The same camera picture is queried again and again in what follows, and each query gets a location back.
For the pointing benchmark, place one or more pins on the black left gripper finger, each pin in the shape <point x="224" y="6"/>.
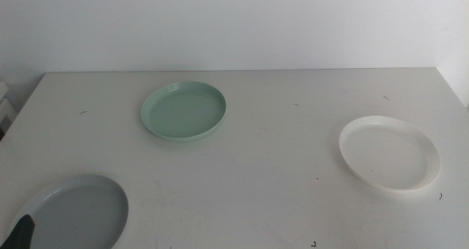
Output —
<point x="20" y="236"/>

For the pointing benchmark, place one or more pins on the grey shallow bowl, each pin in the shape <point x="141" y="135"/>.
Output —
<point x="80" y="216"/>

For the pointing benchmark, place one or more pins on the pale green shallow bowl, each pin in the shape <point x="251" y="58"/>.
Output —
<point x="183" y="113"/>

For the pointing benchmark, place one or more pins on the white shallow bowl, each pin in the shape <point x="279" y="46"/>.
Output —
<point x="388" y="155"/>

